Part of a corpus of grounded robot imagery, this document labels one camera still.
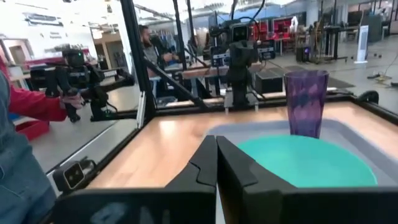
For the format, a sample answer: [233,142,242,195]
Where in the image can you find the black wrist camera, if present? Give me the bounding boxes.
[231,24,250,43]

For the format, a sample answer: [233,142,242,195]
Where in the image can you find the red shelving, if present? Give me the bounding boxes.
[250,17,295,43]

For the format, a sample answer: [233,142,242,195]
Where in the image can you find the black box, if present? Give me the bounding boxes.
[254,70,284,95]

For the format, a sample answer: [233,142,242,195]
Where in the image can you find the person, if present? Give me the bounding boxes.
[0,55,85,224]
[138,24,181,78]

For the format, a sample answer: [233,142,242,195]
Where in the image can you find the black table-level camera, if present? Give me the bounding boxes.
[52,158,98,193]

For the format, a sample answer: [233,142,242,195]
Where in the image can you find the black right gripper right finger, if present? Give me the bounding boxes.
[216,135,398,224]

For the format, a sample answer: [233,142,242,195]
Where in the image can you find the person's hand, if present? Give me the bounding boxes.
[60,93,85,110]

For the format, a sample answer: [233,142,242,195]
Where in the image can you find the black aluminium table frame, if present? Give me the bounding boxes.
[46,0,398,200]

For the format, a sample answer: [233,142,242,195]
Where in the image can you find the white tower appliance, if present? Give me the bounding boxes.
[355,24,370,65]

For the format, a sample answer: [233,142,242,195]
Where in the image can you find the grey placemat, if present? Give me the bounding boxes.
[205,118,398,189]

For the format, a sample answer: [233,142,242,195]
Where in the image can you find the green round plate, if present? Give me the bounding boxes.
[236,134,379,189]

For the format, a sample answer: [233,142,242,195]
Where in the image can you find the purple plastic cup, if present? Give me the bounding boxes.
[283,69,330,139]

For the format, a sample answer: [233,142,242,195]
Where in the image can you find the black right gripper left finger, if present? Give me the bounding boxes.
[52,135,218,224]

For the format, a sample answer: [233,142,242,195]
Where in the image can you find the red bin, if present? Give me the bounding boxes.
[14,119,50,141]

